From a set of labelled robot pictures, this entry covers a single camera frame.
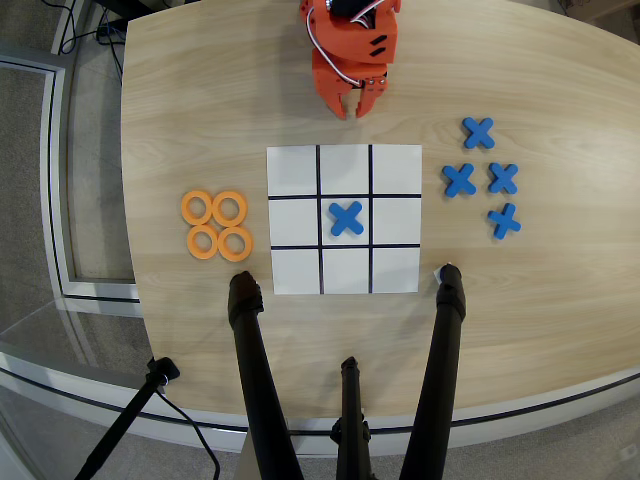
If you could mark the white tic-tac-toe board sheet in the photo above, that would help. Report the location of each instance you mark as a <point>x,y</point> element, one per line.
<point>395,220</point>

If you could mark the orange lattice robot base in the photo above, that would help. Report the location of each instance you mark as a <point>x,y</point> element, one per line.
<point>309,12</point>

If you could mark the grey metal floor frame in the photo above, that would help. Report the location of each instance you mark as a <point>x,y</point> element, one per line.
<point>55,200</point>

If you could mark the short black tripod leg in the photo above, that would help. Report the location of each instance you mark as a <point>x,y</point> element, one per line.
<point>352,425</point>

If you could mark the blue cross piece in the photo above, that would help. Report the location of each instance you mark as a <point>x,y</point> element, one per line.
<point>502,178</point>
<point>346,218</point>
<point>479,133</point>
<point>459,179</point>
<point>504,221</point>

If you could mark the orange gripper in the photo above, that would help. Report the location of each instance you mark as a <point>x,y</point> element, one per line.
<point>334,80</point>

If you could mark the thin black stand pole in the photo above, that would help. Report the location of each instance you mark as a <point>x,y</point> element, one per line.
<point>125,415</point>

